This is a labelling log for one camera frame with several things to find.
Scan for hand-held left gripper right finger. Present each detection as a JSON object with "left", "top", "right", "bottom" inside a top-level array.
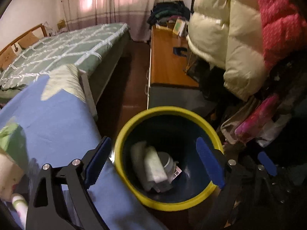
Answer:
[{"left": 195, "top": 136, "right": 279, "bottom": 230}]

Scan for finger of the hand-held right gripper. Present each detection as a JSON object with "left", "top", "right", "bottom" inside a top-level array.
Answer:
[{"left": 257, "top": 151, "right": 278, "bottom": 176}]

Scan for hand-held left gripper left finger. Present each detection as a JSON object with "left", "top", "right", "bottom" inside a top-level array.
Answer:
[{"left": 25, "top": 136, "right": 113, "bottom": 230}]

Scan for yellow rim trash bin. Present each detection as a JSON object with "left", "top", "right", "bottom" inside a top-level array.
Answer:
[{"left": 114, "top": 106, "right": 224, "bottom": 212}]

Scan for white packet with barcode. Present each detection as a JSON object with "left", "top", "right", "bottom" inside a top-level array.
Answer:
[{"left": 171, "top": 165, "right": 183, "bottom": 179}]

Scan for white tissue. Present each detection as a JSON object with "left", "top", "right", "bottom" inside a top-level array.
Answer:
[{"left": 131, "top": 141, "right": 154, "bottom": 170}]

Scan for white trash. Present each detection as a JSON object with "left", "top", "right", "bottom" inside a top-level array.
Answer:
[{"left": 143, "top": 146, "right": 177, "bottom": 192}]

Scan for white green drink bottle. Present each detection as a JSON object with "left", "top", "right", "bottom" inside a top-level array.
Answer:
[{"left": 11, "top": 193, "right": 28, "bottom": 230}]

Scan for dotted paper cup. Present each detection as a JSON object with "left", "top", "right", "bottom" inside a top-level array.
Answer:
[{"left": 0, "top": 146, "right": 24, "bottom": 198}]

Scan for green plastic wrapper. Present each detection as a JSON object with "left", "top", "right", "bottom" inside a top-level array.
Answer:
[{"left": 0, "top": 122, "right": 24, "bottom": 154}]

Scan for white plastic bag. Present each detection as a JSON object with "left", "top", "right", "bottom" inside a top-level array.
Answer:
[{"left": 258, "top": 114, "right": 292, "bottom": 148}]

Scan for beige bag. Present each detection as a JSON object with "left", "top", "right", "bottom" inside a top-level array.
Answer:
[{"left": 220, "top": 98, "right": 262, "bottom": 145}]

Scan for pink bag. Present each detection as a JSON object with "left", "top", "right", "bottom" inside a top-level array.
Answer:
[{"left": 234, "top": 96, "right": 281, "bottom": 144}]

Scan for blue star print cloth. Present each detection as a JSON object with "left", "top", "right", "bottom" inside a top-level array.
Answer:
[{"left": 0, "top": 63, "right": 168, "bottom": 230}]

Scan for dark handbag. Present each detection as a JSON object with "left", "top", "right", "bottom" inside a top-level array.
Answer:
[{"left": 185, "top": 57, "right": 211, "bottom": 82}]

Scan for wooden bed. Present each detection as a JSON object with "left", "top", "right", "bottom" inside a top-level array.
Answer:
[{"left": 0, "top": 23, "right": 132, "bottom": 106}]

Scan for cream down jacket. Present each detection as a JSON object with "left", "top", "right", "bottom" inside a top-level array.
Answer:
[{"left": 186, "top": 0, "right": 268, "bottom": 102}]

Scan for low wooden cabinet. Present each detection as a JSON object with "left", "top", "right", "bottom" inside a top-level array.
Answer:
[{"left": 145, "top": 25, "right": 201, "bottom": 109}]

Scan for small black object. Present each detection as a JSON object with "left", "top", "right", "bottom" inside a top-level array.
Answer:
[{"left": 173, "top": 47, "right": 188, "bottom": 57}]

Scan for green plaid quilt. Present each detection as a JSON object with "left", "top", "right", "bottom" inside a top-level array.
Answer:
[{"left": 0, "top": 23, "right": 130, "bottom": 99}]

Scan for brown pillow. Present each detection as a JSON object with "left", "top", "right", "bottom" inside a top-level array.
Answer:
[{"left": 18, "top": 34, "right": 40, "bottom": 49}]

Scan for red down jacket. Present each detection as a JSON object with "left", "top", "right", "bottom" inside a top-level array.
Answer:
[{"left": 254, "top": 0, "right": 307, "bottom": 70}]

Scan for pale green box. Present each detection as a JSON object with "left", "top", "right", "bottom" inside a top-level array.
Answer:
[{"left": 172, "top": 19, "right": 186, "bottom": 35}]

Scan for pink white curtain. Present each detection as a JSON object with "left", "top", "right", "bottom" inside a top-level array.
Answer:
[{"left": 56, "top": 0, "right": 195, "bottom": 42}]

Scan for pile of dark clothes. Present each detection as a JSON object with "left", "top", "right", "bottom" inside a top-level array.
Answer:
[{"left": 147, "top": 1, "right": 192, "bottom": 28}]

